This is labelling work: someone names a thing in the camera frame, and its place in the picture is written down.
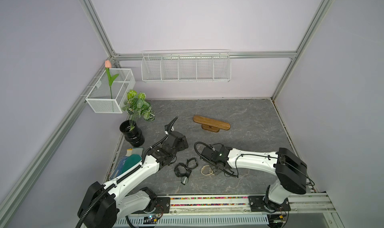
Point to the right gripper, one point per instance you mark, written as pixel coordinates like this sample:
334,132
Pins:
214,171

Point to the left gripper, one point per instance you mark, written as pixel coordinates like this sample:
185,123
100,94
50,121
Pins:
183,144

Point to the wooden watch stand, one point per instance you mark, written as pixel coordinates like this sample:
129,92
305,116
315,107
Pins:
211,125

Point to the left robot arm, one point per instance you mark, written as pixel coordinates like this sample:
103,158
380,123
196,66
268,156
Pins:
105,203

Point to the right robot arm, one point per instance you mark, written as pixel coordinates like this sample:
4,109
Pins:
290,170

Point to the black watch upper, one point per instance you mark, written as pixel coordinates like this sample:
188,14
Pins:
192,163

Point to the black watch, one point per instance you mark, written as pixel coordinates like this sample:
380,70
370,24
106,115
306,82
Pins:
183,172
192,163

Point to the black watch lower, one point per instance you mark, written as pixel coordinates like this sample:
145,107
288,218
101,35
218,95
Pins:
183,172

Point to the black vase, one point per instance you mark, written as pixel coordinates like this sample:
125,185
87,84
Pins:
132,133

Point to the green leafy plant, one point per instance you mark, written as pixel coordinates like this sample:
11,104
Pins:
137,107

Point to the blue patterned cloth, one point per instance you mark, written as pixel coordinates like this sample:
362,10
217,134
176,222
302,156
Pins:
118,169

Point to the white mesh basket left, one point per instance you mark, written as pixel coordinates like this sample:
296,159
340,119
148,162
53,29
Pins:
109,93

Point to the pink tulip flower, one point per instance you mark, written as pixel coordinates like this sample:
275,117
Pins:
111,78

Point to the colourful cable strip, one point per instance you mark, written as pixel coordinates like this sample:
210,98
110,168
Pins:
200,201

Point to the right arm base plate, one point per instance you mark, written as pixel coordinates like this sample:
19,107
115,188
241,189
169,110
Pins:
262,204

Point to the white wire wall shelf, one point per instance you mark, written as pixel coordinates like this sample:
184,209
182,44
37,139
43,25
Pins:
204,65

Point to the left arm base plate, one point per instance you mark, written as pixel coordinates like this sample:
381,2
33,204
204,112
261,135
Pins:
159,205

